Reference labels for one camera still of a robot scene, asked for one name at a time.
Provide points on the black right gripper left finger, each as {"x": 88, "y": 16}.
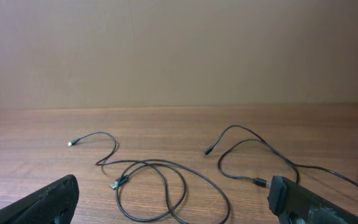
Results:
{"x": 54, "y": 203}

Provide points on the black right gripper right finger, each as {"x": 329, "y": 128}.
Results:
{"x": 292, "y": 203}

